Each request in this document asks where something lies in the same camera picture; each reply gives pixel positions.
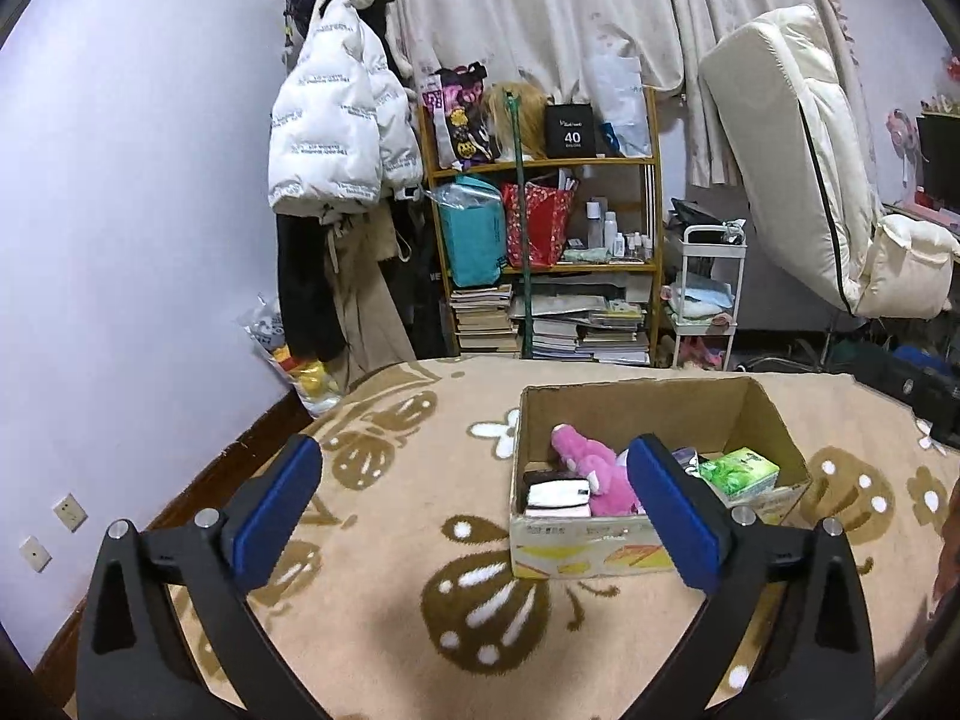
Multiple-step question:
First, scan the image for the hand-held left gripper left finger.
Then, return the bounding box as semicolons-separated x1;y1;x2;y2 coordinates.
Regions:
75;433;331;720

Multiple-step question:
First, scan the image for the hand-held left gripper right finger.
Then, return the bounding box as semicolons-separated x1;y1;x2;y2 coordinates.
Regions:
622;433;878;720

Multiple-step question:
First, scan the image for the green tissue pack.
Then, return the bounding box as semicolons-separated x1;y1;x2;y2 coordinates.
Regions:
697;446;781;507

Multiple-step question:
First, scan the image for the pink plush bear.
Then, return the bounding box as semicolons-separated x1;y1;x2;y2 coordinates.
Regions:
550;424;650;518

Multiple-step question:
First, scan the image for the black and white pouch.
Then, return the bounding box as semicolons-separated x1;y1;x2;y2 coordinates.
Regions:
521;467;593;518

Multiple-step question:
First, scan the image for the pink soft item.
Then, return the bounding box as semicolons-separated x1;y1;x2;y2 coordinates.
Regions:
679;337;725;370

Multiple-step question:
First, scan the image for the beige patterned rug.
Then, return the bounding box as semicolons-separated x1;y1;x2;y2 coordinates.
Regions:
64;356;960;720

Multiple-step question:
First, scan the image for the plastic bag of toys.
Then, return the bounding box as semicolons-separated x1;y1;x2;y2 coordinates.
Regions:
238;296;350;417

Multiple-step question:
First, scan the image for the white trolley cart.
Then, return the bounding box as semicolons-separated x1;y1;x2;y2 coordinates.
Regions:
660;223;749;372

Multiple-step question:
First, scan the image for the pile of books and magazines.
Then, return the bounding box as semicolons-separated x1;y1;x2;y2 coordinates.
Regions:
510;292;652;367

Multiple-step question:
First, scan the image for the folded blue cloth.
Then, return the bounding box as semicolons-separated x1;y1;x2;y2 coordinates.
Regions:
671;281;732;316

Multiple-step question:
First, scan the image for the beige coat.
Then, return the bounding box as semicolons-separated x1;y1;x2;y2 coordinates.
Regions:
322;206;417;391

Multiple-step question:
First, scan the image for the black coat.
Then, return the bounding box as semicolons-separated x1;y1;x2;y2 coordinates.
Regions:
274;0;398;362

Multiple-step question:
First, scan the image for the black bag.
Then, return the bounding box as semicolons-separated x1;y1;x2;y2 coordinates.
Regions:
855;345;960;451

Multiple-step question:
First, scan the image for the dark hanging garment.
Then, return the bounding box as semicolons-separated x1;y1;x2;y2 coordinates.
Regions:
390;195;460;361

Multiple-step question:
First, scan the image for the stack of old brown books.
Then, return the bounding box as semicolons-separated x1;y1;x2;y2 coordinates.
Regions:
450;283;520;353

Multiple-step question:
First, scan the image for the group of white cosmetic bottles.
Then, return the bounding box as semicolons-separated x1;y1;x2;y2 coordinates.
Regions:
585;199;655;260

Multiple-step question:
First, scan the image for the green pole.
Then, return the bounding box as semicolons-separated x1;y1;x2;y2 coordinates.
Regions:
506;90;535;361

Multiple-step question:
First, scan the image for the red patterned bag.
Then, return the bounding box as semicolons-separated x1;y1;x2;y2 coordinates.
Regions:
501;176;577;269

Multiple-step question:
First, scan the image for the teal bag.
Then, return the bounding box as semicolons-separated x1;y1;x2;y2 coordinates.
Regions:
435;176;505;287

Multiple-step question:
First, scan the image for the wooden shelf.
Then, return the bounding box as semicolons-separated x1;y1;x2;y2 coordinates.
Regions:
416;86;665;368

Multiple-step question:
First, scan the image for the white puffer jacket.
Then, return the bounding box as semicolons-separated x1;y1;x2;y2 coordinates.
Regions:
268;0;425;226

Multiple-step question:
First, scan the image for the pink desk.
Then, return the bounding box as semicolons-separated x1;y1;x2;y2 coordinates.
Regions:
889;199;960;237

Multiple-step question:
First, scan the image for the black cardboard box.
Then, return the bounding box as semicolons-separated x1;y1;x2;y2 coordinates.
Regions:
544;101;596;160

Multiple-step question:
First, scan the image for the cream folded mattress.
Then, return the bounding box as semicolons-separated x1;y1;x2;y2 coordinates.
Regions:
699;4;960;320

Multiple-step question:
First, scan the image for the clear plastic bag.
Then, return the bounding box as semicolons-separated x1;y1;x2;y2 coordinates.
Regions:
589;52;653;158

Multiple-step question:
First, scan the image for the blond wig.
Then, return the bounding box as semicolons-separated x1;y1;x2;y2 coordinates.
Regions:
480;81;552;162

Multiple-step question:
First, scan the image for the purple patterned bag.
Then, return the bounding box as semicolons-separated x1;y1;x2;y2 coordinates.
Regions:
420;64;496;170

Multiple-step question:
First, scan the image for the black monitor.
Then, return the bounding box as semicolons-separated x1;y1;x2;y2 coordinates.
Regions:
916;111;960;203

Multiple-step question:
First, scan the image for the pink desk fan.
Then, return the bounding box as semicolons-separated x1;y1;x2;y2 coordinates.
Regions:
887;106;922;192

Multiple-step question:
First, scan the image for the cream floral curtain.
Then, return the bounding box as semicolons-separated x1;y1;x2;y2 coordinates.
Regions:
367;0;856;188

